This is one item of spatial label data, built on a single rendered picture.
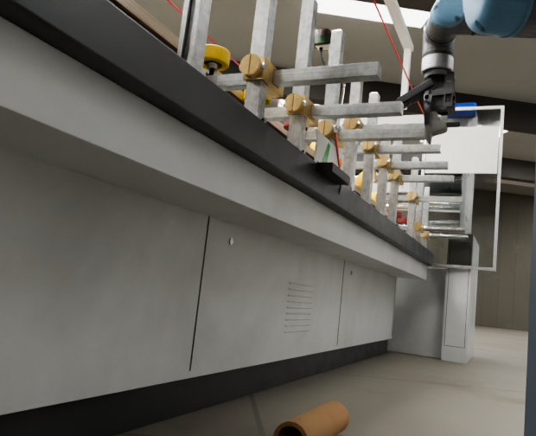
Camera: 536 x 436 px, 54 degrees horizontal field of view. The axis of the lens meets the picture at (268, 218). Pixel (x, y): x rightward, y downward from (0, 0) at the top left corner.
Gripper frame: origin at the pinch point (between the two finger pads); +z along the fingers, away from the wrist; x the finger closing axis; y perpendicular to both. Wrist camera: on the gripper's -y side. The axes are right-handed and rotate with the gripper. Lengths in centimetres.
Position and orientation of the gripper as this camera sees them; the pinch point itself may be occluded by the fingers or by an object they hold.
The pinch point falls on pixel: (426, 140)
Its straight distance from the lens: 162.8
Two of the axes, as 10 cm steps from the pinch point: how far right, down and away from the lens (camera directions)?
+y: 9.0, 0.1, -4.3
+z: -0.9, 9.9, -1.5
